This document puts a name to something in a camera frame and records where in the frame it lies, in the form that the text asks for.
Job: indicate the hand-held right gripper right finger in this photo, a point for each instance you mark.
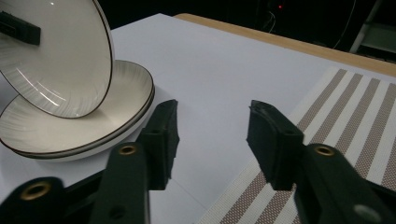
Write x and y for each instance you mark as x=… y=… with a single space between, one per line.
x=277 y=146

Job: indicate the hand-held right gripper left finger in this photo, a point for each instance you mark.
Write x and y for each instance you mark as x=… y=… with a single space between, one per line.
x=162 y=143

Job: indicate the white plate with dark rim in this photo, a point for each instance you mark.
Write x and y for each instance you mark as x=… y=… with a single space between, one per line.
x=121 y=112
x=87 y=152
x=62 y=62

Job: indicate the striped brown and white placemat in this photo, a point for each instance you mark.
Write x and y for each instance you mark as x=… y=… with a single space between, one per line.
x=358 y=118

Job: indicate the white board sheet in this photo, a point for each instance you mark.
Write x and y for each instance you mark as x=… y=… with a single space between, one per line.
x=218 y=62

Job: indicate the black device with red light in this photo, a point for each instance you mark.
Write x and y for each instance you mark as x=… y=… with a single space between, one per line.
x=278 y=9

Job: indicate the white metal desk frame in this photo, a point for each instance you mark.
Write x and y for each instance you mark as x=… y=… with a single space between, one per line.
x=378 y=34

